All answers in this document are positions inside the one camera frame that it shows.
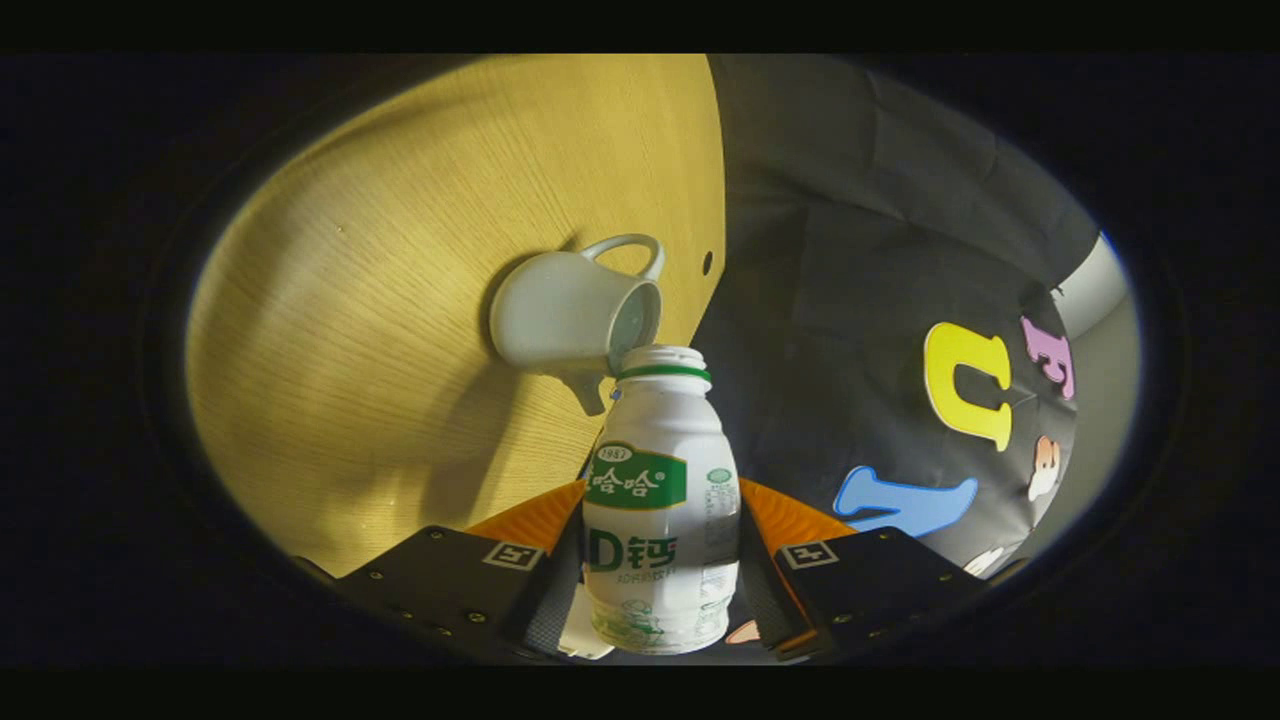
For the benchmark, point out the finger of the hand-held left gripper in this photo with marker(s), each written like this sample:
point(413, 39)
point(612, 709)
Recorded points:
point(765, 600)
point(545, 610)

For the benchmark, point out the white green-label water bottle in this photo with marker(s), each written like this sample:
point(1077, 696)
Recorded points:
point(660, 480)

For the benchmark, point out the white ceramic teacup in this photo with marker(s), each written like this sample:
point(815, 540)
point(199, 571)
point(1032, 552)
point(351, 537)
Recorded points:
point(560, 310)

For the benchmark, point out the black backdrop cloth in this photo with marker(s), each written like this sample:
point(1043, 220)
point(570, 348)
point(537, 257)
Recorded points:
point(850, 250)

